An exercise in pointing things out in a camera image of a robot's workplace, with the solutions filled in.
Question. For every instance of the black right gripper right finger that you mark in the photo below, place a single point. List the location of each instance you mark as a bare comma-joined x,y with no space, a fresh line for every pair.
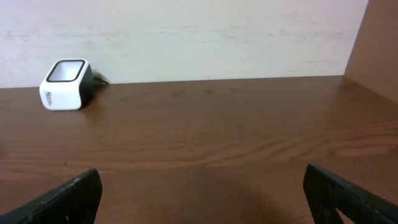
328,195

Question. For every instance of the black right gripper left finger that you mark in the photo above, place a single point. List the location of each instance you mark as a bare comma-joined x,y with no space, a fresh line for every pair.
75,201

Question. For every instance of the white barcode scanner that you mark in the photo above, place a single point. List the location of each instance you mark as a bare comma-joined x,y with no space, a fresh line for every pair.
68,85

